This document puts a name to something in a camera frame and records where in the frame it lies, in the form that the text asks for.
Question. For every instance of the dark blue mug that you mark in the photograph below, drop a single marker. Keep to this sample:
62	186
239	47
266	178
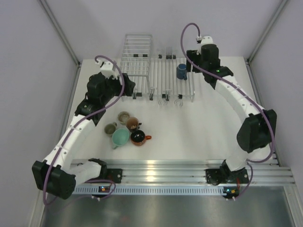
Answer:
181	72

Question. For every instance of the brown mug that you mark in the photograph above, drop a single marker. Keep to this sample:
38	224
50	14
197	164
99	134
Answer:
133	124

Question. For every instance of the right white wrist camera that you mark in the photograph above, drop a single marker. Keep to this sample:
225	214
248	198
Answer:
204	40

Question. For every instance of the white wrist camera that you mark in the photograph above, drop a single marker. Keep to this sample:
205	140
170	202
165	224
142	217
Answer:
204	40
107	69

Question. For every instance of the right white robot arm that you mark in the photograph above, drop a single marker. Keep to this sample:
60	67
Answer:
258	125

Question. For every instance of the teal mug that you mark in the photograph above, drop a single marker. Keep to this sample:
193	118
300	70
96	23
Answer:
120	137

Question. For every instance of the slotted cable duct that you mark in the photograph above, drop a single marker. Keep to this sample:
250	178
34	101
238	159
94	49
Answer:
153	190

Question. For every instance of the silver wire dish rack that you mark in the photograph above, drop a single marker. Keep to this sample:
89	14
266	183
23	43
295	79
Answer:
165	86

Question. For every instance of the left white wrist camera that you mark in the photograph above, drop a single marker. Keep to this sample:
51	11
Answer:
107	69

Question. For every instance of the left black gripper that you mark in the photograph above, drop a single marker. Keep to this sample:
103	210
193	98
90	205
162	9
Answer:
129	85

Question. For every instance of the aluminium rail frame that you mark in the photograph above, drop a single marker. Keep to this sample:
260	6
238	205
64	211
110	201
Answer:
192	172

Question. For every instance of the grey-green small cup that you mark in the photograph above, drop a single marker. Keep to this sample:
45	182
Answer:
110	128

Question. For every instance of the beige speckled cup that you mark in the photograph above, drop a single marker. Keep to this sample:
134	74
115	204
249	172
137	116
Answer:
123	117

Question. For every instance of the tall white wire rack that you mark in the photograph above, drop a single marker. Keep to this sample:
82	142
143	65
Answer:
136	61

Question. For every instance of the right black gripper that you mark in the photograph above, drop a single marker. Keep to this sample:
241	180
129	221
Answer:
193	56

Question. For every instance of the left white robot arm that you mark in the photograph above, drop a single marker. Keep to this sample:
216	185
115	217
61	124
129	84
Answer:
55	175

